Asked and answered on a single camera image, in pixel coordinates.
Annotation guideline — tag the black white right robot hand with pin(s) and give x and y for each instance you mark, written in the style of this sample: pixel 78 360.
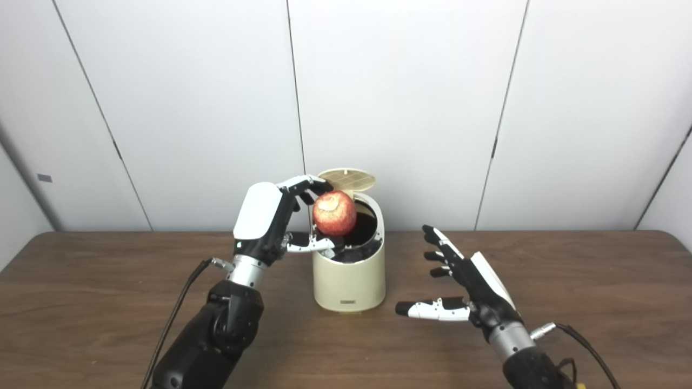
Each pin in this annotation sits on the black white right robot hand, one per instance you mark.
pixel 486 297

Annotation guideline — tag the small grey wall tag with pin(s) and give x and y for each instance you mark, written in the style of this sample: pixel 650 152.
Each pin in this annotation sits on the small grey wall tag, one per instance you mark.
pixel 44 178

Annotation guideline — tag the red apple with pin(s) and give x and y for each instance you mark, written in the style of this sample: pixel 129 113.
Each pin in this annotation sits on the red apple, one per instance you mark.
pixel 335 213

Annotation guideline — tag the cream round bin lid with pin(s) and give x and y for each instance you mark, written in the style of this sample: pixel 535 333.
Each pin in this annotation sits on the cream round bin lid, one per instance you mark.
pixel 348 178

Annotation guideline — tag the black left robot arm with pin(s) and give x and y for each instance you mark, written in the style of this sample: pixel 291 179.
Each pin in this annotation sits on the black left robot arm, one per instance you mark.
pixel 216 335

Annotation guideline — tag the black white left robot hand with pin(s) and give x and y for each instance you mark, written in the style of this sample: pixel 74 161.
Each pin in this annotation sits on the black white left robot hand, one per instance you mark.
pixel 259 216

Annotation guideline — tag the cream-colored bin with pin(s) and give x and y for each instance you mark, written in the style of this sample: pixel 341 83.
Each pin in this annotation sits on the cream-colored bin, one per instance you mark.
pixel 348 281

